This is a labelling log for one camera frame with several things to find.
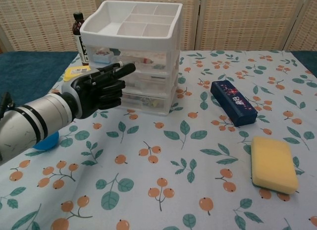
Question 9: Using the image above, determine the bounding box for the dark bottle with white label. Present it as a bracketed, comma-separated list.
[72, 12, 90, 66]

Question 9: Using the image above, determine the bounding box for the yellow sponge green base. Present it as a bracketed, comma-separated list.
[251, 136, 299, 195]

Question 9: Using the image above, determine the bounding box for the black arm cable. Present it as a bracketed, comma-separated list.
[0, 92, 13, 116]

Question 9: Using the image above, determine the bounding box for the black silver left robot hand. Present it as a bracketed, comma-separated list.
[61, 62, 137, 119]

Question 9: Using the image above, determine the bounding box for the woven bamboo folding screen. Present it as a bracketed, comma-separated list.
[0, 0, 317, 52]

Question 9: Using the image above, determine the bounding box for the floral print tablecloth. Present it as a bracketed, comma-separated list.
[0, 50, 317, 230]

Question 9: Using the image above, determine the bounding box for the wooden pen red white tip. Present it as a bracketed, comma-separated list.
[135, 57, 154, 65]

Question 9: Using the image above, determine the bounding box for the blue pencil case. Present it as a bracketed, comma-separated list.
[210, 80, 259, 127]

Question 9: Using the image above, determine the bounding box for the yellow lid green container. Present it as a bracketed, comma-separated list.
[63, 66, 93, 82]

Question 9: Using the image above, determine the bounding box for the clear plastic drawer with pen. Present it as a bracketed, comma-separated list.
[88, 46, 174, 67]

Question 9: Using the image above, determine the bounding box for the blue foam ball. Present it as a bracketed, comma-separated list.
[33, 130, 60, 151]

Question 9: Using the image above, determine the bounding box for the white drawer organizer box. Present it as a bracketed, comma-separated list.
[79, 0, 183, 116]

